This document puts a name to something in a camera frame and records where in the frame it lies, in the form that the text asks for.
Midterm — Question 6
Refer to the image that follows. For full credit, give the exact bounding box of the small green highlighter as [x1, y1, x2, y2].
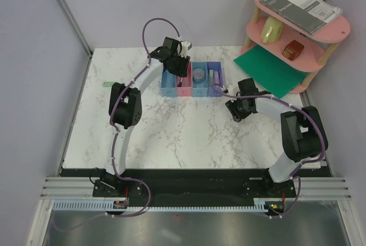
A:
[102, 81, 114, 87]

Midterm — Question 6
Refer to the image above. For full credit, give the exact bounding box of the light blue drawer box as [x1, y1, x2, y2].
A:
[160, 70, 178, 98]

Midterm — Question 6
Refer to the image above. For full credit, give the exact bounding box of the purple cable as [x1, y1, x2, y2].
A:
[211, 84, 328, 219]
[51, 17, 184, 232]

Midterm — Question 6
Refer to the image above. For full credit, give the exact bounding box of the grey setup guide booklet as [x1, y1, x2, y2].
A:
[260, 0, 343, 35]

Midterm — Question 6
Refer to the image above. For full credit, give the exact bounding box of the pink highlighter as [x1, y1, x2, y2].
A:
[214, 70, 221, 86]

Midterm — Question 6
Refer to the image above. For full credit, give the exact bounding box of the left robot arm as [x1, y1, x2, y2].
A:
[100, 37, 192, 196]

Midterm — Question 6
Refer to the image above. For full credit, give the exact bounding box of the pink three-tier shelf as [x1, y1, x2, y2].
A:
[241, 0, 351, 94]

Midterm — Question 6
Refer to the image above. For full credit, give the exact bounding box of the pink drawer box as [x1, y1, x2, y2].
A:
[176, 62, 192, 97]

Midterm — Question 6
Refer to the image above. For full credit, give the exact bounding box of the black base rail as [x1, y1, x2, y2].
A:
[59, 167, 334, 207]

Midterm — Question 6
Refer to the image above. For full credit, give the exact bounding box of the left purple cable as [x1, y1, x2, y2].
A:
[51, 17, 184, 232]

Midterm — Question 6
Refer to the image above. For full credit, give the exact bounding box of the long green highlighter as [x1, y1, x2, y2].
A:
[208, 69, 214, 87]

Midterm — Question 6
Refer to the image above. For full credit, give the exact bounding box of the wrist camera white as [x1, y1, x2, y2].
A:
[221, 84, 233, 94]
[178, 41, 192, 57]

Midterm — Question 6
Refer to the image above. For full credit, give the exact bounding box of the white cable duct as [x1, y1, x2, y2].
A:
[52, 199, 274, 213]

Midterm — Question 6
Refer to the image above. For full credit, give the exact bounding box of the blue whiteboard marker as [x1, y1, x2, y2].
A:
[178, 77, 184, 87]

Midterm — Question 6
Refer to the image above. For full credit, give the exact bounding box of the green folder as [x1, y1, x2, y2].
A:
[234, 45, 306, 98]

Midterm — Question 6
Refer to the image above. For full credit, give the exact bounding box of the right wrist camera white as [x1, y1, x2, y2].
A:
[221, 84, 233, 94]

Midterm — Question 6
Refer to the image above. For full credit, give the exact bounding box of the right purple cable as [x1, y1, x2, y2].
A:
[211, 84, 328, 219]

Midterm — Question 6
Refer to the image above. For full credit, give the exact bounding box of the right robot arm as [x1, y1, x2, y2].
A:
[219, 78, 328, 197]

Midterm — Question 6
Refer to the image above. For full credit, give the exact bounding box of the red brown cube box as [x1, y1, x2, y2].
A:
[282, 40, 304, 61]

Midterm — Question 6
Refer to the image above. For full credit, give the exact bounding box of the jar of rubber bands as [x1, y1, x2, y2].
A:
[192, 68, 205, 84]

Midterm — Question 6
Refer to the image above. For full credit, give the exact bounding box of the teal blue drawer box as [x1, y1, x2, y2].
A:
[192, 62, 208, 97]

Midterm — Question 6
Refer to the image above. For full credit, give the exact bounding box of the purple drawer box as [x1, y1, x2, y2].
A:
[206, 61, 226, 98]

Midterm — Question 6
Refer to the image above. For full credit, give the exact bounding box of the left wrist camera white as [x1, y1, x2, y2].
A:
[178, 41, 192, 57]

